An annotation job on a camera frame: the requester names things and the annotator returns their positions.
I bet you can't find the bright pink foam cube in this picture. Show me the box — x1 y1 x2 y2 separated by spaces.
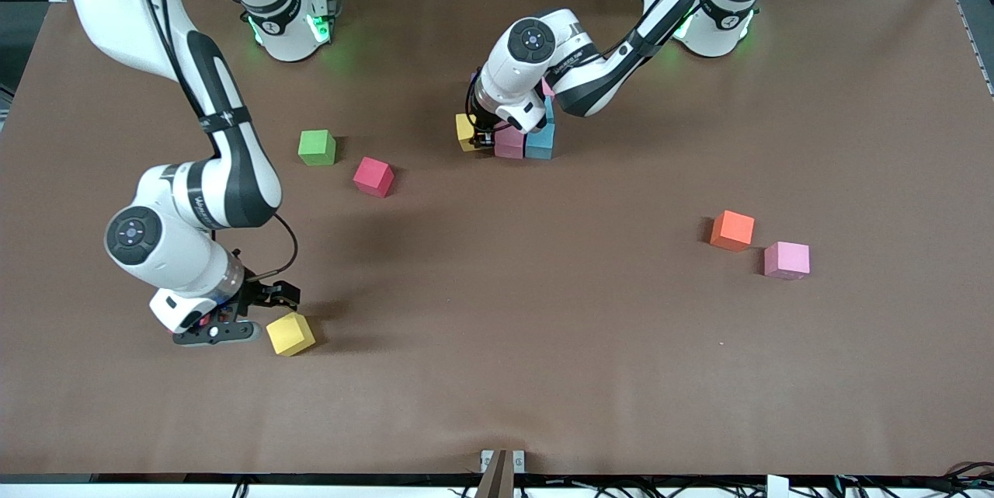
495 125 527 160

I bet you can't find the orange foam cube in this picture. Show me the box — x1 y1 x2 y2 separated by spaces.
710 209 756 252

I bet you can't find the green foam cube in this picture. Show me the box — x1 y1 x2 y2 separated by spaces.
298 129 338 167

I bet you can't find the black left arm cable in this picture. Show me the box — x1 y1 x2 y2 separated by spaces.
464 71 484 134

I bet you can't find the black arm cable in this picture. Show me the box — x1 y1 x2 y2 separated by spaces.
464 71 484 134
128 0 300 281

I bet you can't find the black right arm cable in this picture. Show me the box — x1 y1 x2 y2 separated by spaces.
128 0 300 281

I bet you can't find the metal bracket with brown post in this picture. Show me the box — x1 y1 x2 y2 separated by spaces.
474 448 527 498

